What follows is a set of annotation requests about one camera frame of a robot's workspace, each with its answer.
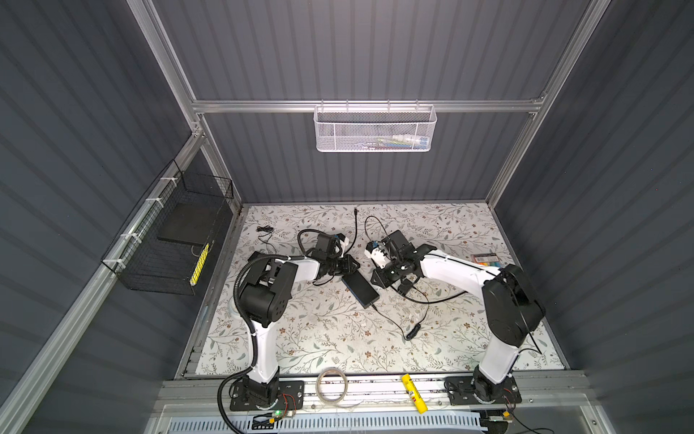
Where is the black ethernet cable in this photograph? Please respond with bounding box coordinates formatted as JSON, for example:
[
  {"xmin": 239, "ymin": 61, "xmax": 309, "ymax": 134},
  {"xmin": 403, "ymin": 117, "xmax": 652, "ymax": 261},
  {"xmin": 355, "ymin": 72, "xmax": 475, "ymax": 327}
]
[{"xmin": 311, "ymin": 207, "xmax": 470, "ymax": 306}]

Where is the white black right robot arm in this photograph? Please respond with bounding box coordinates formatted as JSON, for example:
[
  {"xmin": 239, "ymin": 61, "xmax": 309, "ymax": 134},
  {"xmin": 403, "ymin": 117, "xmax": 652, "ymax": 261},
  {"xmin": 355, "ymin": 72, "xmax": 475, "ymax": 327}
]
[{"xmin": 365, "ymin": 242, "xmax": 546, "ymax": 388}]

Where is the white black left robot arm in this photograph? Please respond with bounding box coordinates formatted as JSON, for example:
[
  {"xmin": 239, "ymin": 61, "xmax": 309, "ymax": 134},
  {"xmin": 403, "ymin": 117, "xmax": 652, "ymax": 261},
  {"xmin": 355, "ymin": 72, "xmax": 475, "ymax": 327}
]
[{"xmin": 233, "ymin": 251, "xmax": 378, "ymax": 387}]

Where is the coloured marker pack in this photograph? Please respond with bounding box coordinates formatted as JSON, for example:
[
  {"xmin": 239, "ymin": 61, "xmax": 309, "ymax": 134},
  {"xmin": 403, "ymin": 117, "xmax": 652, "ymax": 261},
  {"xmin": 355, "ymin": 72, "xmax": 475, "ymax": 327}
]
[{"xmin": 472, "ymin": 252, "xmax": 502, "ymax": 268}]

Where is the yellow glue stick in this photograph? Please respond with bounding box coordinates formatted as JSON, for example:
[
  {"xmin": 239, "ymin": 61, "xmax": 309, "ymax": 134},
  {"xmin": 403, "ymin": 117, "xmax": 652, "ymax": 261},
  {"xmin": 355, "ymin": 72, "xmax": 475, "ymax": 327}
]
[{"xmin": 401, "ymin": 374, "xmax": 428, "ymax": 414}]

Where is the yellow marker in black basket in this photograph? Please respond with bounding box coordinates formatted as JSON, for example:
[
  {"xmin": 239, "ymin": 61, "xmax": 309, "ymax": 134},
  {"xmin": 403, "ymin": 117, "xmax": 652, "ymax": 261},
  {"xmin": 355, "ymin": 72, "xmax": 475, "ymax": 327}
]
[{"xmin": 189, "ymin": 243, "xmax": 211, "ymax": 287}]

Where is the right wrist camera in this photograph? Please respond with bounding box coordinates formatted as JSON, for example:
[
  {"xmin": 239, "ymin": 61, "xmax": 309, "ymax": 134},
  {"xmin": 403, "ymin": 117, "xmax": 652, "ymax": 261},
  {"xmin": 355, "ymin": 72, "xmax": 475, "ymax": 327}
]
[{"xmin": 364, "ymin": 230, "xmax": 415, "ymax": 269}]

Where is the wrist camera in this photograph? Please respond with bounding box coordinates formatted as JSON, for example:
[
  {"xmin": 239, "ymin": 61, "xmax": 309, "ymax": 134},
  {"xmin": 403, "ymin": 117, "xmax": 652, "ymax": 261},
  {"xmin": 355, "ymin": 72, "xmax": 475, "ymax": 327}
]
[
  {"xmin": 310, "ymin": 233, "xmax": 349, "ymax": 260},
  {"xmin": 364, "ymin": 230, "xmax": 415, "ymax": 269}
]

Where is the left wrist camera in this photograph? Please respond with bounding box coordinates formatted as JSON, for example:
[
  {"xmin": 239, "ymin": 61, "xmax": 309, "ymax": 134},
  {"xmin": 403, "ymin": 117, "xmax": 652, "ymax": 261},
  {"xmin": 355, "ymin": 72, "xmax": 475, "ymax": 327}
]
[{"xmin": 310, "ymin": 233, "xmax": 349, "ymax": 260}]

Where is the thin black usb cable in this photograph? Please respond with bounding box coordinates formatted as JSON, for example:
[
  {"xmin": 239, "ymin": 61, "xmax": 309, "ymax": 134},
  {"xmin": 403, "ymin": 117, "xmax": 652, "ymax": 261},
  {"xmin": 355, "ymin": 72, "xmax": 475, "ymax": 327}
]
[{"xmin": 370, "ymin": 286, "xmax": 432, "ymax": 342}]

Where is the thin black adapter cable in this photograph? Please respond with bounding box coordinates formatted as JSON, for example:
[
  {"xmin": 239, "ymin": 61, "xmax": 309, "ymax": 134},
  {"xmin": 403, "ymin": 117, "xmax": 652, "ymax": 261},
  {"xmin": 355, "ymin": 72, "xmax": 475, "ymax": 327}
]
[{"xmin": 256, "ymin": 224, "xmax": 278, "ymax": 256}]

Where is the black corrugated cable conduit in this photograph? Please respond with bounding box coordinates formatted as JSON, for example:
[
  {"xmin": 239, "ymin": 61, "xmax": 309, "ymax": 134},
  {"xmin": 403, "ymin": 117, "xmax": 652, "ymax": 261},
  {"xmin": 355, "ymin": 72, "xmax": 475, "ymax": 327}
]
[{"xmin": 216, "ymin": 227, "xmax": 326, "ymax": 434}]

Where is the clear tape ring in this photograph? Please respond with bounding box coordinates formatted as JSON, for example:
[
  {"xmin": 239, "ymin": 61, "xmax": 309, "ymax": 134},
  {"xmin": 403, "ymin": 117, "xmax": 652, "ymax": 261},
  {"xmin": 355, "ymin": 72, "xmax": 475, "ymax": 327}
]
[{"xmin": 315, "ymin": 367, "xmax": 350, "ymax": 407}]

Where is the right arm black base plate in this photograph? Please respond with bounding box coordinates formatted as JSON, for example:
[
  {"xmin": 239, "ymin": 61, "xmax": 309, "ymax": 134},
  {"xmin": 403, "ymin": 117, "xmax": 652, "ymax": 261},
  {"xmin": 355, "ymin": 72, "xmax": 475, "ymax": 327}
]
[{"xmin": 444, "ymin": 374, "xmax": 522, "ymax": 405}]

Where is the white wire mesh basket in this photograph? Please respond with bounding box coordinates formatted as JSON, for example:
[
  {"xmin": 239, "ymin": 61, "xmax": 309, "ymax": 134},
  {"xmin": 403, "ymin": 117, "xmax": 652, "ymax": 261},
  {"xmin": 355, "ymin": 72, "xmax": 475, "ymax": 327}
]
[{"xmin": 313, "ymin": 104, "xmax": 437, "ymax": 153}]

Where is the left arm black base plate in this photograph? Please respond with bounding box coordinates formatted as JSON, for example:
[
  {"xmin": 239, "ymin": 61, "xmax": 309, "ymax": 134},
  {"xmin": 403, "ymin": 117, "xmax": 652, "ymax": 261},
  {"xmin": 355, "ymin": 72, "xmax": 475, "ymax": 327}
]
[{"xmin": 228, "ymin": 379, "xmax": 305, "ymax": 412}]

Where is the black wire mesh basket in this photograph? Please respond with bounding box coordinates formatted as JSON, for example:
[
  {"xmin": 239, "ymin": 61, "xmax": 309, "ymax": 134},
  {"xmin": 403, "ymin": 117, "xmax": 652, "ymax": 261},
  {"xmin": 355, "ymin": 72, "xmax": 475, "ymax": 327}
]
[{"xmin": 102, "ymin": 162, "xmax": 234, "ymax": 296}]

